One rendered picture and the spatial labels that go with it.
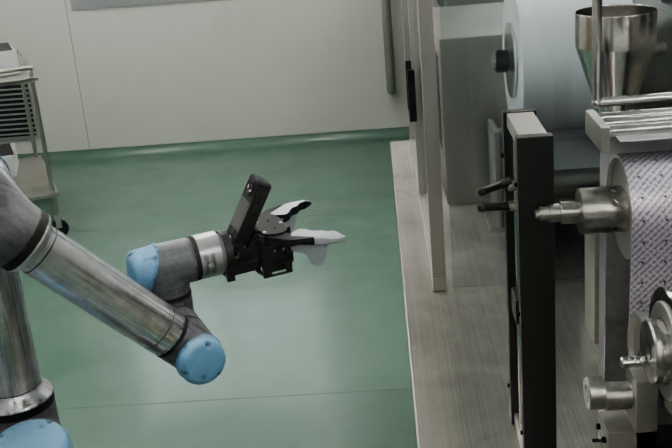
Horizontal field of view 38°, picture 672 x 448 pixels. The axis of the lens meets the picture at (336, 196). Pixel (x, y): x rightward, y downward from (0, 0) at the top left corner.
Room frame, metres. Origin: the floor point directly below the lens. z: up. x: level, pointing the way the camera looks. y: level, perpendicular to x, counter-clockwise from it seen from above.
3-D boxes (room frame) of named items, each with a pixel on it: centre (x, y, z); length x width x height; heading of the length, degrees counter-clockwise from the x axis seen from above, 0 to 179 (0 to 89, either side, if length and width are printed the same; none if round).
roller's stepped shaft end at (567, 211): (1.27, -0.30, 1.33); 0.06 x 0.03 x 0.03; 87
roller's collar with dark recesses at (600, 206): (1.26, -0.36, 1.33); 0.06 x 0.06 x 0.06; 87
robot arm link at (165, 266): (1.49, 0.29, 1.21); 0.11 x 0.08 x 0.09; 113
